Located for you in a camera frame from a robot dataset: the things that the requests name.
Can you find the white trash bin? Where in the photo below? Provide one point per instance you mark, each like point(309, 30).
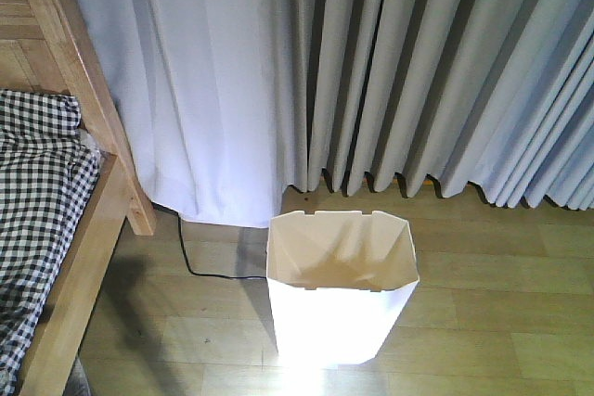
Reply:
point(337, 283)

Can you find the light grey curtain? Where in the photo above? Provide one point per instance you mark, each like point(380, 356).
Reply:
point(227, 102)

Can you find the black white checkered bedding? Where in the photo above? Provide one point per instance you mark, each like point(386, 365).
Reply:
point(47, 176)

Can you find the grey round rug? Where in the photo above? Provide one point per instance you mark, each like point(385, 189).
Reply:
point(77, 383)

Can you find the wooden bed frame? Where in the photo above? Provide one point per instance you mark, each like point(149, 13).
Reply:
point(46, 49)

